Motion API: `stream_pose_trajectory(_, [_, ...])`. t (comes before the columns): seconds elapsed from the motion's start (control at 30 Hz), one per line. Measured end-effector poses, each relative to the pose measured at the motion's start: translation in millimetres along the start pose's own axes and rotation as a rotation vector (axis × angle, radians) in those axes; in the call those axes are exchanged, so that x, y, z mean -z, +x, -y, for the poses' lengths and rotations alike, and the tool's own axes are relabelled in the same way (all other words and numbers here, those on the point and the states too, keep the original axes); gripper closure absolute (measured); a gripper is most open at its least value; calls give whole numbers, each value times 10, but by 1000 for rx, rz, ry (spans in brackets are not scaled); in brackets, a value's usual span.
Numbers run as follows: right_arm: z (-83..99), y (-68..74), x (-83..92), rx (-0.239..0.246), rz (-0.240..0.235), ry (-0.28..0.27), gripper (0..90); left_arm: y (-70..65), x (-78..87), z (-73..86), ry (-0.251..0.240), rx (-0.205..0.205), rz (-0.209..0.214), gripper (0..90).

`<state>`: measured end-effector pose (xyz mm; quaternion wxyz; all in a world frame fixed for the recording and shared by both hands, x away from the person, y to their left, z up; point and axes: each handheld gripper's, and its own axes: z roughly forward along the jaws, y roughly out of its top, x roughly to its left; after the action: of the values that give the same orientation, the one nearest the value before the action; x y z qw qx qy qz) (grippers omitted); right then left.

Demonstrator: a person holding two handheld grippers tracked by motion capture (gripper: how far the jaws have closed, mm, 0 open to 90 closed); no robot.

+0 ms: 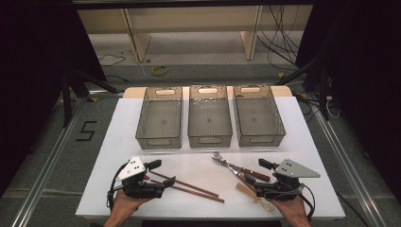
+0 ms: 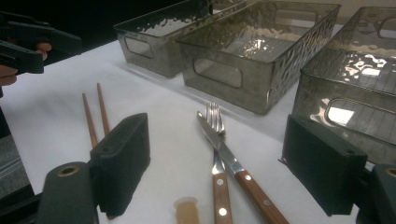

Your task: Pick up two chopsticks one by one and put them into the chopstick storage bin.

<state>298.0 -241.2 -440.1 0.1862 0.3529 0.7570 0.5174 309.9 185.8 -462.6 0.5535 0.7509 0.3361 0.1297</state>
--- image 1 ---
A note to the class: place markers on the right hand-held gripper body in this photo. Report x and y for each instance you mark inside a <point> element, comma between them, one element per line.
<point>293,170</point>

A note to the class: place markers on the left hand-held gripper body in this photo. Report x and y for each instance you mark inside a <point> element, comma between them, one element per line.
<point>132,170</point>

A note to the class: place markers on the reddish-brown chopstick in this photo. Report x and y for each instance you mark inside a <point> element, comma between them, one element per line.
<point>195,188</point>
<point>201,195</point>

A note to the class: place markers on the smoky clear plastic bin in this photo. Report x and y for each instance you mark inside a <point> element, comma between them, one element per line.
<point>258,119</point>
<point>160,121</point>
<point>209,121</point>

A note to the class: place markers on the person's left hand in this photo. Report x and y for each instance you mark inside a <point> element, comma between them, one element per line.
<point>124,205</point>

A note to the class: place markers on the person's right hand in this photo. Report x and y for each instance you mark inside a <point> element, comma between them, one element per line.
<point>293,209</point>

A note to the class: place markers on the white table cover sheet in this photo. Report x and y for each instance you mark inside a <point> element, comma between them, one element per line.
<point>201,175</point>

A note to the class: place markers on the black metal stand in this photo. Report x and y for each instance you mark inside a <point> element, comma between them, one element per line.
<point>66,101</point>
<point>323,91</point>

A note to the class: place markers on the dark curtain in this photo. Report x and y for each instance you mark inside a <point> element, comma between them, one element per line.
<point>369,78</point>
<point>34,78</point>

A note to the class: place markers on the light wooden furniture panel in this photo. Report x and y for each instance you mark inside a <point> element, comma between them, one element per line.
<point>140,38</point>
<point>250,38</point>

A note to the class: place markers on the aluminium floor rail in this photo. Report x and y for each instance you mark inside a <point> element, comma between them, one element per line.
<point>47,164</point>
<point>346,164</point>

